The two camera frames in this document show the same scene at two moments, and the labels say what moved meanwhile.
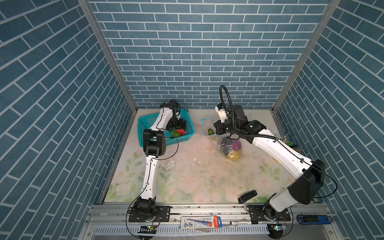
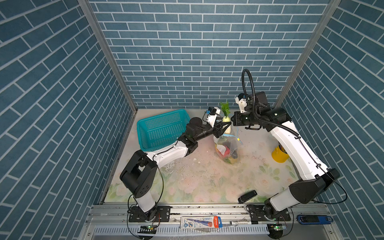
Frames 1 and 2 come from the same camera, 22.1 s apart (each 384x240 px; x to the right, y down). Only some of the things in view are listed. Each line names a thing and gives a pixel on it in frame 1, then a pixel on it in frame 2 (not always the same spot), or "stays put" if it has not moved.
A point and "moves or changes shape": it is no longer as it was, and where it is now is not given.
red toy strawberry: [181, 131] to [227, 152]
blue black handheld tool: [312, 219] stays put
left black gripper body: [173, 122] to [205, 131]
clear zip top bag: [230, 148] moves or changes shape
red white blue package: [201, 222] stays put
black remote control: [247, 196] stays put
